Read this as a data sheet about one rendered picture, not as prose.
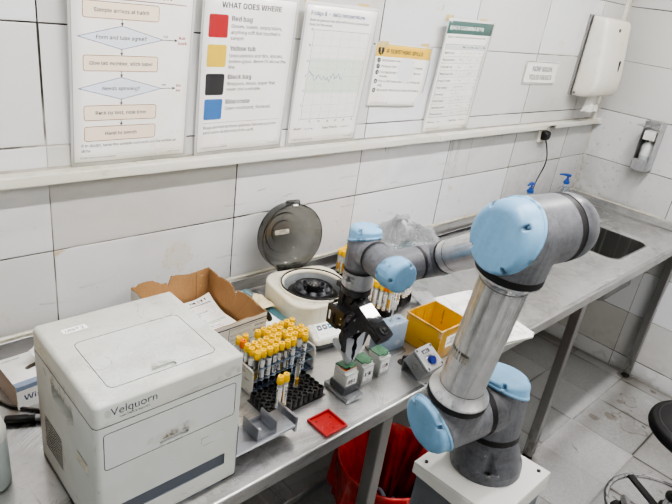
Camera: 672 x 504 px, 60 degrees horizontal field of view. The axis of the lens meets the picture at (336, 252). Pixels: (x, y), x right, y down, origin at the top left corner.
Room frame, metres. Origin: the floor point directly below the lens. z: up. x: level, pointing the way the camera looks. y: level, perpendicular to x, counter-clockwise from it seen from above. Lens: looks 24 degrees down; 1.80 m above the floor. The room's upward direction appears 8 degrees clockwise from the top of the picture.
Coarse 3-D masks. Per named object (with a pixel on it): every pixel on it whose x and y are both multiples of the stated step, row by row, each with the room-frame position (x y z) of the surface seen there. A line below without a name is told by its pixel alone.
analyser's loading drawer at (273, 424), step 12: (288, 408) 1.05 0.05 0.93; (252, 420) 1.00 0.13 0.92; (264, 420) 1.01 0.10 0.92; (276, 420) 0.99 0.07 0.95; (288, 420) 1.03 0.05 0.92; (240, 432) 0.97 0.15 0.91; (252, 432) 0.97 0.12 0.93; (264, 432) 0.98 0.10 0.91; (276, 432) 0.99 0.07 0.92; (240, 444) 0.94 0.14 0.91; (252, 444) 0.94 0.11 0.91
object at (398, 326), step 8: (384, 320) 1.43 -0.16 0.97; (392, 320) 1.44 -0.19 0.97; (400, 320) 1.44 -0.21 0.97; (408, 320) 1.45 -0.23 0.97; (392, 328) 1.41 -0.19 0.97; (400, 328) 1.43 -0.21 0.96; (392, 336) 1.41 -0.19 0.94; (400, 336) 1.44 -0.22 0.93; (384, 344) 1.40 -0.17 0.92; (392, 344) 1.42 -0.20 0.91; (400, 344) 1.44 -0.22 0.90; (392, 352) 1.41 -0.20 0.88; (400, 352) 1.42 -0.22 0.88
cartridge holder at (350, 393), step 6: (330, 378) 1.22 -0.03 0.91; (324, 384) 1.23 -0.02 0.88; (330, 384) 1.22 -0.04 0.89; (336, 384) 1.20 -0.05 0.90; (354, 384) 1.20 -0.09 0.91; (336, 390) 1.20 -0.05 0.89; (342, 390) 1.18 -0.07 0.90; (348, 390) 1.19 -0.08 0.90; (354, 390) 1.21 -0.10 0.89; (342, 396) 1.18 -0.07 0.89; (348, 396) 1.18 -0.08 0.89; (354, 396) 1.18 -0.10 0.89; (360, 396) 1.20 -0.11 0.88; (348, 402) 1.17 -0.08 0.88
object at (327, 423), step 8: (328, 408) 1.13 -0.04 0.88; (312, 416) 1.09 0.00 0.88; (320, 416) 1.11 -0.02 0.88; (328, 416) 1.11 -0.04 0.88; (336, 416) 1.11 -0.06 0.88; (312, 424) 1.07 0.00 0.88; (320, 424) 1.08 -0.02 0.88; (328, 424) 1.08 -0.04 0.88; (336, 424) 1.09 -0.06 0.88; (344, 424) 1.08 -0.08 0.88; (320, 432) 1.05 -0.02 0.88; (328, 432) 1.06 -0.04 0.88; (336, 432) 1.06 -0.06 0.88
